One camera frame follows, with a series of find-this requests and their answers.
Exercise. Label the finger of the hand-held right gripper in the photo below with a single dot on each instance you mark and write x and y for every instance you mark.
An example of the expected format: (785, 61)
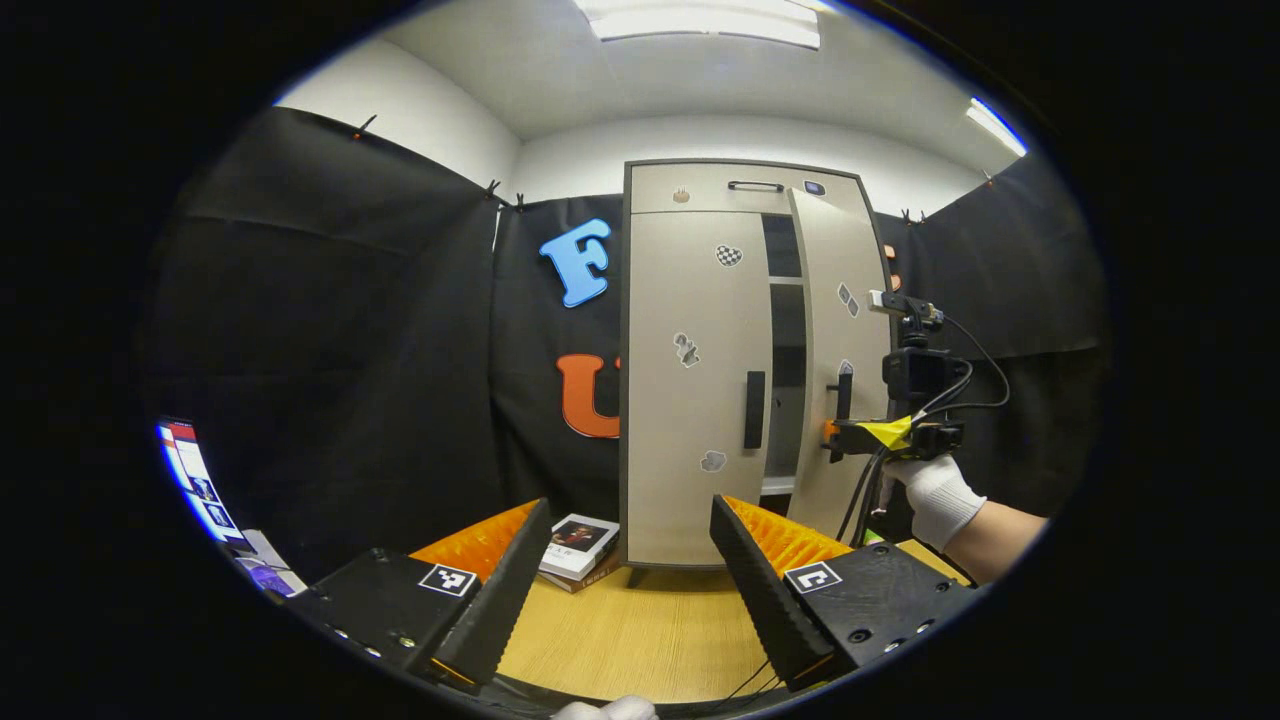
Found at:
(832, 440)

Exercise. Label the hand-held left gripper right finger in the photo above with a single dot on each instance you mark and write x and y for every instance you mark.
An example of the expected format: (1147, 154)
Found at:
(765, 600)

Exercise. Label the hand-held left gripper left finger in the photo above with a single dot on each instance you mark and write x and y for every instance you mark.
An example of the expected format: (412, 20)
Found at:
(500, 610)

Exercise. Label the grey double-door shoe cabinet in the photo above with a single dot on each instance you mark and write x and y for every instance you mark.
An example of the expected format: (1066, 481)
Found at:
(787, 340)

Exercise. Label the grey cabinet door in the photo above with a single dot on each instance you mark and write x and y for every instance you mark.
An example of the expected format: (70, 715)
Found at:
(815, 300)
(690, 480)

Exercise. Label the white cabinet shelf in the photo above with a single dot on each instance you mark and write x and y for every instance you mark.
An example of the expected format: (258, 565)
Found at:
(787, 280)
(778, 486)

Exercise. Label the grey cabinet drawer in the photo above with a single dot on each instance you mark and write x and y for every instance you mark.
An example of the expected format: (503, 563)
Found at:
(700, 185)

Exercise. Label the brown book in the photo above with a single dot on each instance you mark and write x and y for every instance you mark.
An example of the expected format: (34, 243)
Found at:
(590, 583)

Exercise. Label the white paper sheet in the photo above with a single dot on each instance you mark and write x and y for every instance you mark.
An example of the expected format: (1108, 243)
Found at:
(265, 560)

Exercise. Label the narrow ceiling light panel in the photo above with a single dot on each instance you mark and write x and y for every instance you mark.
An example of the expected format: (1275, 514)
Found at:
(995, 125)

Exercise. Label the black backdrop cloth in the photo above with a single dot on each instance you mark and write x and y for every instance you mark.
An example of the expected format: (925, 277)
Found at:
(330, 350)

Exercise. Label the standing banner poster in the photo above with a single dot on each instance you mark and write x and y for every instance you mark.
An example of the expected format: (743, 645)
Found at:
(195, 470)

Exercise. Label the wide ceiling light panel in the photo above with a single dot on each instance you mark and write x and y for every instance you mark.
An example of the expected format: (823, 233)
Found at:
(700, 20)

